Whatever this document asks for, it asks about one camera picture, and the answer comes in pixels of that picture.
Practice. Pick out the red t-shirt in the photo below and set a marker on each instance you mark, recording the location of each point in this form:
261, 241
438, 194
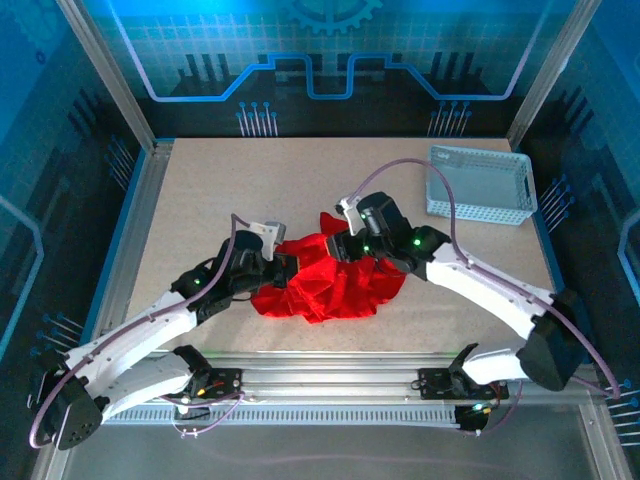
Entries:
335, 290

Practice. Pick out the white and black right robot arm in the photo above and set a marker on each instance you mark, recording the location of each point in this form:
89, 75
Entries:
480, 285

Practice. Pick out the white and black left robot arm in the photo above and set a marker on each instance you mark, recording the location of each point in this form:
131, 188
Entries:
130, 330

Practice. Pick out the pale perforated plastic basket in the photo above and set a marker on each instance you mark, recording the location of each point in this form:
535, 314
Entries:
480, 185

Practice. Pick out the blue table side trim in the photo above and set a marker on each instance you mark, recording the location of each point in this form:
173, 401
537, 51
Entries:
129, 200

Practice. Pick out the grey metal panel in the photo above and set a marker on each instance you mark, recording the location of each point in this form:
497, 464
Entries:
325, 450

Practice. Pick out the black controller box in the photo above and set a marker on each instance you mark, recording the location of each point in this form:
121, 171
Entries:
470, 420

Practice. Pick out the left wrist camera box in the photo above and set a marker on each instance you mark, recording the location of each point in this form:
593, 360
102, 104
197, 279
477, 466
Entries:
264, 235

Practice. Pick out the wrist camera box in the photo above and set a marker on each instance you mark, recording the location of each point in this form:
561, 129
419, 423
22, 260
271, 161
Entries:
264, 235
350, 215

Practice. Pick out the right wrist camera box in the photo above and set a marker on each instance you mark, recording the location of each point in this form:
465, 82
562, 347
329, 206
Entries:
350, 215

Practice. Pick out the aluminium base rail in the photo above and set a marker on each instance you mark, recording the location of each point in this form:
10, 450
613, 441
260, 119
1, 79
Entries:
325, 375

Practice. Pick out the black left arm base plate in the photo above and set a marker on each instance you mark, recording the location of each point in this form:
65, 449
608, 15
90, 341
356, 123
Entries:
227, 382

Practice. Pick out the aluminium table side rail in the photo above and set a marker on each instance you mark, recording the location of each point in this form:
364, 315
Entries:
147, 200

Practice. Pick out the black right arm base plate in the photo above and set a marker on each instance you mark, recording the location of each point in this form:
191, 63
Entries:
432, 384

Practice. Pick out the aluminium frame post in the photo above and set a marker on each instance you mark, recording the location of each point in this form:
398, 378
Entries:
550, 70
107, 75

